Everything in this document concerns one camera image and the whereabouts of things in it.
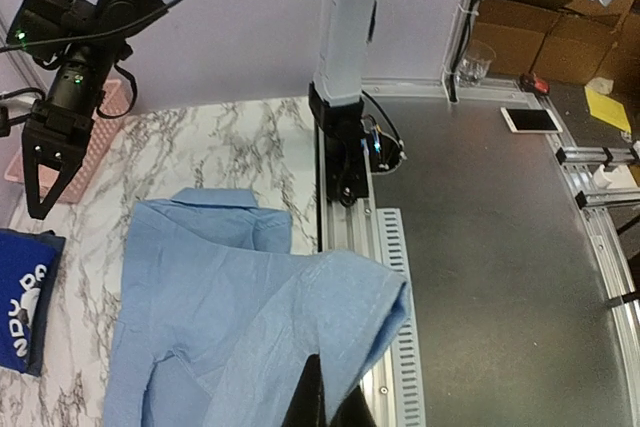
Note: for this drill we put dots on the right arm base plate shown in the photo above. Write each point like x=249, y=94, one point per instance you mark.
x=357, y=138

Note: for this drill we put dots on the royal blue printed t-shirt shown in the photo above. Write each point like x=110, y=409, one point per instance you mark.
x=24, y=267

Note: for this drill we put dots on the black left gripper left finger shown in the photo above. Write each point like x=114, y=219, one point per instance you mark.
x=307, y=406

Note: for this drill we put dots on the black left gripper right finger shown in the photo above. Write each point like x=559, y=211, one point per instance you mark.
x=354, y=411

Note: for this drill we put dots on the red small object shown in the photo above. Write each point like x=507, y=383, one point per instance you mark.
x=531, y=83

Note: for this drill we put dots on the folded dark blue garment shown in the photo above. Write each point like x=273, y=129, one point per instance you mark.
x=38, y=331

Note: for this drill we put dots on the yellow paper sheet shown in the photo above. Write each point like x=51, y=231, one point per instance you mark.
x=607, y=110

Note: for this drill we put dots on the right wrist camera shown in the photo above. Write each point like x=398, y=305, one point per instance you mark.
x=41, y=28

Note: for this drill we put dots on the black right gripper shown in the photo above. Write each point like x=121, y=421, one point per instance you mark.
x=56, y=136

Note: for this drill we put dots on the white smartphone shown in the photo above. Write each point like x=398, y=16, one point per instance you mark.
x=533, y=121

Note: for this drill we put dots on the light blue shirt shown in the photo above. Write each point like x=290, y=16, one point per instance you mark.
x=218, y=317

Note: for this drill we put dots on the grey metal work surface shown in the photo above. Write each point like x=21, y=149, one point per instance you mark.
x=514, y=328

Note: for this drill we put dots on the clear drinking glass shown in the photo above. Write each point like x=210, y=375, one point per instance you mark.
x=475, y=64

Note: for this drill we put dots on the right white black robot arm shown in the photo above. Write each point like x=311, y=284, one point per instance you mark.
x=202, y=50

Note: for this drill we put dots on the cardboard boxes clutter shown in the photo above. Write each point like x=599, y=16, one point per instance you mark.
x=571, y=41

